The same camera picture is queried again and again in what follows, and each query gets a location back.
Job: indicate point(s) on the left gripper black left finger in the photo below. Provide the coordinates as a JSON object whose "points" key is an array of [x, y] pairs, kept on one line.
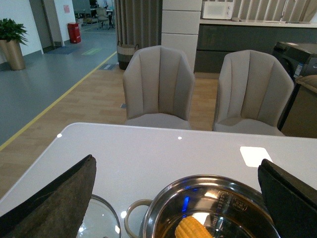
{"points": [[57, 210]]}

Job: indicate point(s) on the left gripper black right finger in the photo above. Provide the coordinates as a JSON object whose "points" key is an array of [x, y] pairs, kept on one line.
{"points": [[291, 203]]}

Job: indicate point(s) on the glass pot lid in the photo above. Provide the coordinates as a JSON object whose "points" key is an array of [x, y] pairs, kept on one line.
{"points": [[100, 220]]}

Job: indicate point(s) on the yellow corn cob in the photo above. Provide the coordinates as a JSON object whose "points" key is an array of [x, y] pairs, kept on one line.
{"points": [[189, 227]]}

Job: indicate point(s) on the stainless steel pot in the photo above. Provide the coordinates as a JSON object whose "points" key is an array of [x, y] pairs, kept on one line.
{"points": [[225, 207]]}

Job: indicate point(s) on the gold plant pot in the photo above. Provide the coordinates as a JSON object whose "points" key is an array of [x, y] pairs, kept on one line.
{"points": [[13, 54]]}

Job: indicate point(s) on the right beige upholstered chair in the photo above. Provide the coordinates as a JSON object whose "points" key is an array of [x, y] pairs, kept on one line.
{"points": [[253, 90]]}

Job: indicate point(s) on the beige upholstered chair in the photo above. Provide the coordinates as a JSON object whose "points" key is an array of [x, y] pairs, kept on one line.
{"points": [[253, 90], [158, 88]]}

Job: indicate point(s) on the black washing machine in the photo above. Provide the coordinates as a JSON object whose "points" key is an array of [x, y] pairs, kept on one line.
{"points": [[298, 59]]}

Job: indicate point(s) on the left beige upholstered chair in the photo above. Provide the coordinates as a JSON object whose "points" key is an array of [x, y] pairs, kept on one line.
{"points": [[158, 88]]}

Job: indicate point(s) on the striped laundry basket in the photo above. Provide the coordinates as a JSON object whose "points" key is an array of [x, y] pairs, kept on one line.
{"points": [[125, 53]]}

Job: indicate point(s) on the red fire extinguisher box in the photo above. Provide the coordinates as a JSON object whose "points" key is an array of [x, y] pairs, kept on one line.
{"points": [[74, 33]]}

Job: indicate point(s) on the dark kitchen counter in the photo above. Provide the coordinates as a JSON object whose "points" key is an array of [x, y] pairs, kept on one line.
{"points": [[217, 38]]}

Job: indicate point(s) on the green potted plant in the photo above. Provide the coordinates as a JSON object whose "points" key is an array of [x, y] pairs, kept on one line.
{"points": [[10, 30]]}

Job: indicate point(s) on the distant office chair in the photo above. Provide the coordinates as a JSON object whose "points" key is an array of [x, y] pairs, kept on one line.
{"points": [[102, 17]]}

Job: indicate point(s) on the grey pleated curtain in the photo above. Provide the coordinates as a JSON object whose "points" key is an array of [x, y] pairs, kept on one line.
{"points": [[138, 22]]}

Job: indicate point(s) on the white microwave oven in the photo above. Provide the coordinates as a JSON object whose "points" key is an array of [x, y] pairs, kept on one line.
{"points": [[220, 10]]}

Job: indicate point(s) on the white drawer cabinet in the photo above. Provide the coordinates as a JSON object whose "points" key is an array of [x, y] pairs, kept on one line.
{"points": [[180, 26]]}

